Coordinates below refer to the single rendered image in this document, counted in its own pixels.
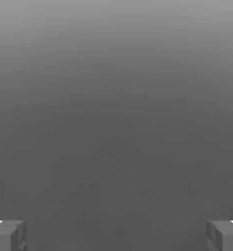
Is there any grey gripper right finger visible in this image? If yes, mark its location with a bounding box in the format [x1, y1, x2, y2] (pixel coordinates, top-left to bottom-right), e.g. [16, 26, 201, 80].
[205, 219, 233, 251]

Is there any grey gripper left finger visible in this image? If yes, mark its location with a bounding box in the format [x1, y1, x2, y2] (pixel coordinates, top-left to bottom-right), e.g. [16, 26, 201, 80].
[0, 219, 28, 251]

